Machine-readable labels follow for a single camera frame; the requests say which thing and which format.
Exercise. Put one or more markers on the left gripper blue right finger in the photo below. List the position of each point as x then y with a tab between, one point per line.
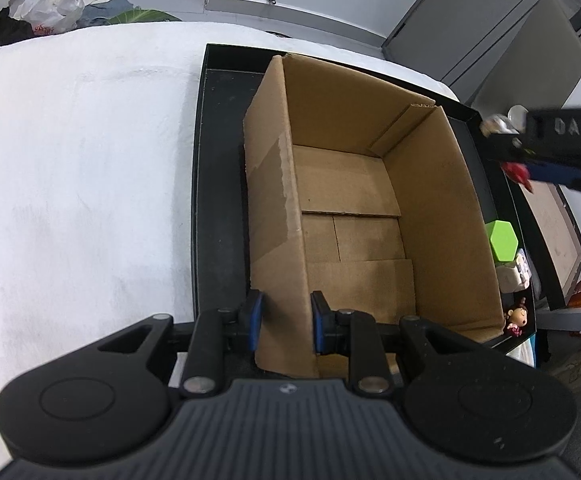
357	337

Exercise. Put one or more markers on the white plastic bag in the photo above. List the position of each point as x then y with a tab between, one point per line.
51	17

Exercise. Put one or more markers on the blue red figurine keychain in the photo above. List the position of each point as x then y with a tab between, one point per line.
504	133

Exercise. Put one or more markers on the green cartoon cushion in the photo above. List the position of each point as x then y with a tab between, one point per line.
137	15

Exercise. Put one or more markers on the black shallow tray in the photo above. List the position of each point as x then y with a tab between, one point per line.
230	79

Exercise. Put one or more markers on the white purple cube toy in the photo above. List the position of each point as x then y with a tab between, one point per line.
514	276

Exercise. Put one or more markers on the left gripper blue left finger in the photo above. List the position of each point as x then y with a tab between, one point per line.
220	346

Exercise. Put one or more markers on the grey door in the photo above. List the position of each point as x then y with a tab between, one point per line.
459	41

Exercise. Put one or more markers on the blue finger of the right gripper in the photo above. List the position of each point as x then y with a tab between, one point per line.
567	174

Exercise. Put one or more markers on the brown cardboard box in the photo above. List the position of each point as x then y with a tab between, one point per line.
358	188

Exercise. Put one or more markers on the white table cloth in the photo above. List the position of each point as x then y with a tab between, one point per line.
96	152

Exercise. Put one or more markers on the green hexagonal box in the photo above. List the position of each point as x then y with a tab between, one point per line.
502	240

